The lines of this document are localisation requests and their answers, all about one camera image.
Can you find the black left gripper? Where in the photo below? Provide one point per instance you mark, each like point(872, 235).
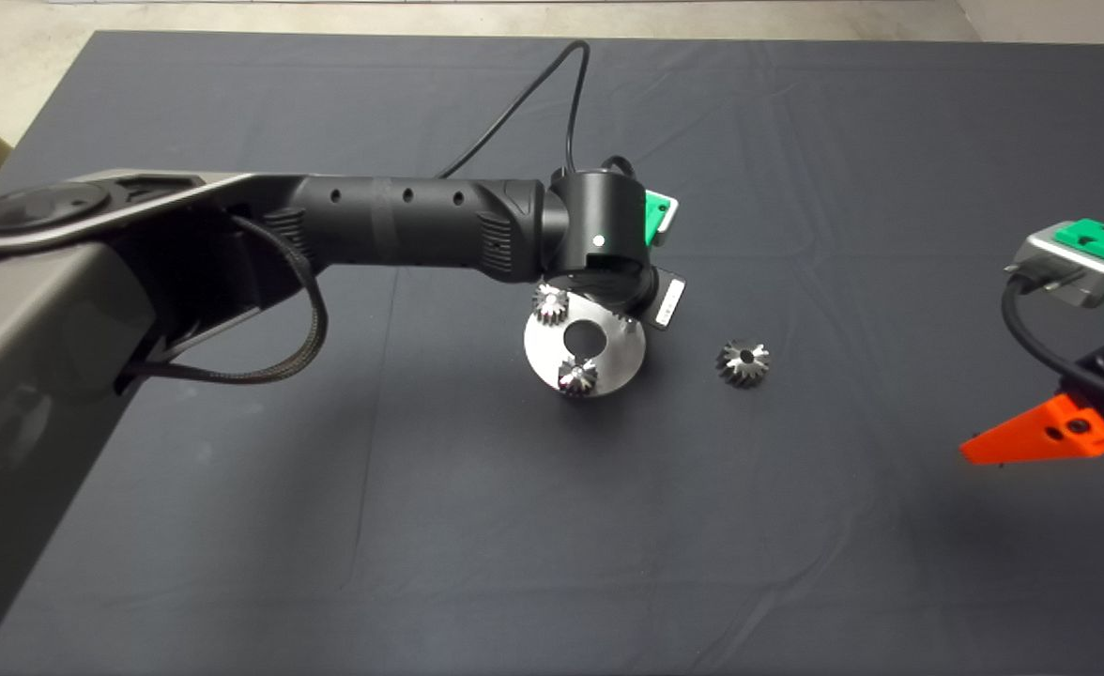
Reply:
point(669, 300)

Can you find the large steel gear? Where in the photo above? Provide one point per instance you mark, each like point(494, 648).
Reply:
point(755, 376)

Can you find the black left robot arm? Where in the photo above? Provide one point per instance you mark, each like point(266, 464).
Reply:
point(402, 221)

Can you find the round metal plate with pins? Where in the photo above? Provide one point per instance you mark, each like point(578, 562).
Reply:
point(608, 362)

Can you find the dark grey table cloth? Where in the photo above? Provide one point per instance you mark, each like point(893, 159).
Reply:
point(552, 526)

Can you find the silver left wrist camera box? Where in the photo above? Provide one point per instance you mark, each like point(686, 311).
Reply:
point(669, 221)

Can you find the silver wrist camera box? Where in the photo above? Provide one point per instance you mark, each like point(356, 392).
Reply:
point(669, 221)
point(1064, 270)

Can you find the green left camera mount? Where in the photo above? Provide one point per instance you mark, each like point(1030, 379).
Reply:
point(655, 211)

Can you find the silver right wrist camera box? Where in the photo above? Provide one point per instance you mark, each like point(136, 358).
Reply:
point(1064, 270)

